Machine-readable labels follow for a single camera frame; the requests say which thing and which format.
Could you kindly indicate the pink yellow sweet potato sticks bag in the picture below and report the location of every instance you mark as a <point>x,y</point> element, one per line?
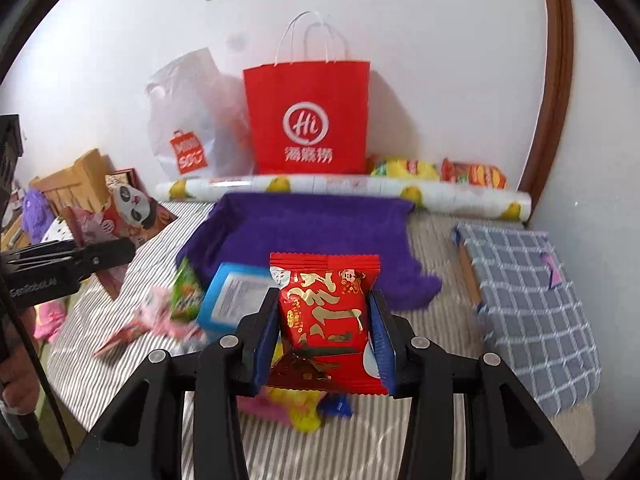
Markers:
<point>294,408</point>

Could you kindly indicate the red paper shopping bag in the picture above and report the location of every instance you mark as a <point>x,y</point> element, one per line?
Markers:
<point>309,117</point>

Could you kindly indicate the red gold snack packet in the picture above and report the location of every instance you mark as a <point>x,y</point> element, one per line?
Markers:
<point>325,323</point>

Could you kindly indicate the yellow chips bag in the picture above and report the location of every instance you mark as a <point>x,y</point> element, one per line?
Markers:
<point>404,169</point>

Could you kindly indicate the grey checked folded cloth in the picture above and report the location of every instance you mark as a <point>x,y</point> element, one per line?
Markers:
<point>531,315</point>

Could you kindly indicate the pink peach candy packet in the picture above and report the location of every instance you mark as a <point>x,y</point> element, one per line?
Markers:
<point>152,316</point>

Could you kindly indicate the person's left hand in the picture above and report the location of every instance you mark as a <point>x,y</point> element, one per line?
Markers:
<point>20,384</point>

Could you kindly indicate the green snack packet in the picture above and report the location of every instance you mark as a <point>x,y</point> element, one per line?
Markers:
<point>186,294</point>

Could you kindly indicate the rolled lemon print mat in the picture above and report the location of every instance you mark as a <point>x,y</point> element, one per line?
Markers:
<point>460,200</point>

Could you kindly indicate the red chips bag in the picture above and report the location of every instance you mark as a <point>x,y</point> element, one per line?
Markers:
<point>472,174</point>

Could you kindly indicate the striped quilted mattress cover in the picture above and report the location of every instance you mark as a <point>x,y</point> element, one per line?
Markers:
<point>375,449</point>

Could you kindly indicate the brown wooden door frame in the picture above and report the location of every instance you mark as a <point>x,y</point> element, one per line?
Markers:
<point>558,77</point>

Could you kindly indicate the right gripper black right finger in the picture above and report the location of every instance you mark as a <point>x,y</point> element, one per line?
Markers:
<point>507,436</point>

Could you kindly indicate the blue tissue pack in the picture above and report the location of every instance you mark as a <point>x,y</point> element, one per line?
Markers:
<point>235,291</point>

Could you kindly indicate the panda face snack packet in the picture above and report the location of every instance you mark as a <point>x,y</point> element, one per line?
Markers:
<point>128,213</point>

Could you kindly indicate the patterned brown box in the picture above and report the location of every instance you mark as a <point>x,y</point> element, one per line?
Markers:
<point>126,176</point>

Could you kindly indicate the purple towel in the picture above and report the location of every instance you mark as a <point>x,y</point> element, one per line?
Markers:
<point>247,228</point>

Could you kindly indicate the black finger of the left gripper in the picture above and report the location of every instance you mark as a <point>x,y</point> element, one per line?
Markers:
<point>96,257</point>
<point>41,253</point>

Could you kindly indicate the white Miniso plastic bag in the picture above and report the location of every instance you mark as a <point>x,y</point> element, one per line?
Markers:
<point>198,125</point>

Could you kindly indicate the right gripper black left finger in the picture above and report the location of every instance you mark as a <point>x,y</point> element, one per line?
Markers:
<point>138,436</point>

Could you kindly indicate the small blue snack packet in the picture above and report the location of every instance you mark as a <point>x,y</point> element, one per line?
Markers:
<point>335,405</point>

